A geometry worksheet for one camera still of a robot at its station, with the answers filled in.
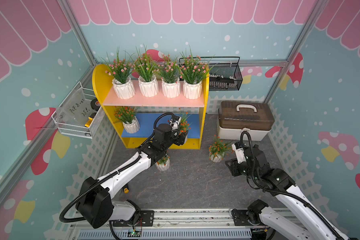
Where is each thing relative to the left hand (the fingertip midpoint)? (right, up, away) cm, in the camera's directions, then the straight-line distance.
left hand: (180, 131), depth 80 cm
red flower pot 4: (+21, -10, +2) cm, 24 cm away
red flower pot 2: (+2, +3, -9) cm, 9 cm away
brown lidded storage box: (+32, +8, +10) cm, 34 cm away
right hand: (+23, -15, -6) cm, 29 cm away
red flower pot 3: (-9, -18, +1) cm, 20 cm away
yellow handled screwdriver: (-30, -33, +1) cm, 44 cm away
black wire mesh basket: (+27, +34, +12) cm, 44 cm away
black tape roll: (-46, +14, -1) cm, 48 cm away
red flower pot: (-30, +9, +1) cm, 31 cm away
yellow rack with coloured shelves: (-28, +17, +43) cm, 54 cm away
